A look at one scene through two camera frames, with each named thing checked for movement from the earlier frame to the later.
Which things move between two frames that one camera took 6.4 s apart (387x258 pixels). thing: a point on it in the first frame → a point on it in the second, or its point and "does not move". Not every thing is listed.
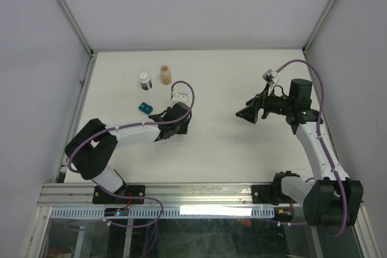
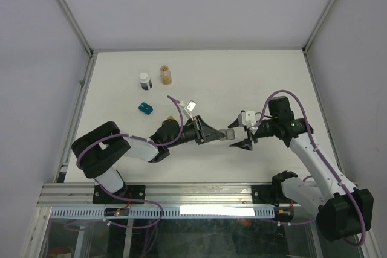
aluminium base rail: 74,195 does not move
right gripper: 250,113 → 246,144
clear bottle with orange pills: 165,75 does not move
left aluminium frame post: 68,11 does not move
